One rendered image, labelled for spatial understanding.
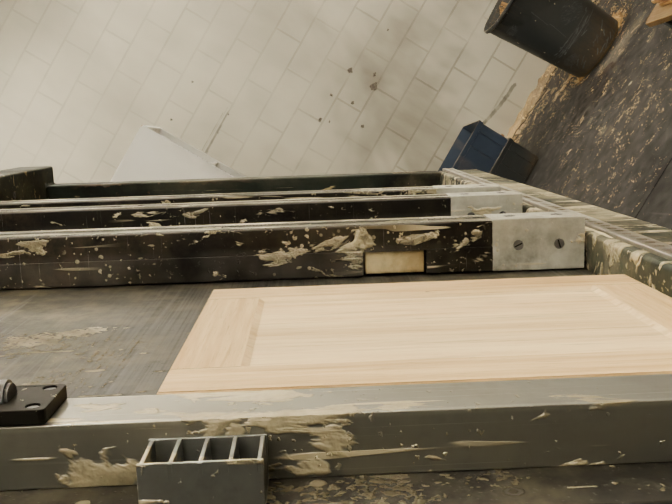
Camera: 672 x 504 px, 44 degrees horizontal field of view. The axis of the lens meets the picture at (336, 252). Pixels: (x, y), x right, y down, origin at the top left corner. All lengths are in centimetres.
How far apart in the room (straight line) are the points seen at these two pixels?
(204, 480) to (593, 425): 23
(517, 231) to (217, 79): 495
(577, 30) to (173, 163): 240
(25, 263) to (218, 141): 484
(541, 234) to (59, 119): 523
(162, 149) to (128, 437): 411
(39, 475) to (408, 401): 23
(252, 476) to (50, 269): 73
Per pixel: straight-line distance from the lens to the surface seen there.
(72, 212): 149
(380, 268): 113
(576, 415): 53
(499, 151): 508
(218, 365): 69
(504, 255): 114
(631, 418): 55
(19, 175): 227
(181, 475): 48
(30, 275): 118
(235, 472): 48
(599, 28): 520
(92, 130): 611
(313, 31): 600
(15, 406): 54
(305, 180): 235
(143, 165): 462
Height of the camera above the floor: 131
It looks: 6 degrees down
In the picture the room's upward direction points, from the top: 60 degrees counter-clockwise
